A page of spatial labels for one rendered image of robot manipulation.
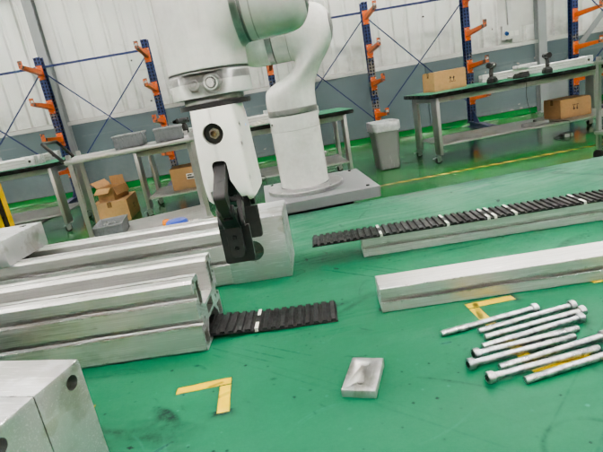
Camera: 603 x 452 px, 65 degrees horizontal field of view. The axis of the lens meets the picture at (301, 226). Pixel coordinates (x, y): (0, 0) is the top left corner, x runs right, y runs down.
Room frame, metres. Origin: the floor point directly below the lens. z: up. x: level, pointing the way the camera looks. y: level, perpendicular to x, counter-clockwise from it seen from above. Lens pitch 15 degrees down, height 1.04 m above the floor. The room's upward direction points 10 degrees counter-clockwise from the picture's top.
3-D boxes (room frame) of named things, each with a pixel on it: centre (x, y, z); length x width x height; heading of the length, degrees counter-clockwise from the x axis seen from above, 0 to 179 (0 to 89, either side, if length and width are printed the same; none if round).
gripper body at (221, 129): (0.53, 0.07, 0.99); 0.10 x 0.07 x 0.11; 176
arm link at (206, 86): (0.52, 0.07, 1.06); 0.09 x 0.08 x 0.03; 176
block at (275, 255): (0.73, 0.07, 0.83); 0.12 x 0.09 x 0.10; 176
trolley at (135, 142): (3.67, 1.19, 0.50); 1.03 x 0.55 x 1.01; 105
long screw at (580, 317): (0.40, -0.20, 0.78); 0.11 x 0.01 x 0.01; 99
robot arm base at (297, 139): (1.19, -0.03, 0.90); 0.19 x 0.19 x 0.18
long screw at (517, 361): (0.36, -0.20, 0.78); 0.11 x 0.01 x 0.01; 99
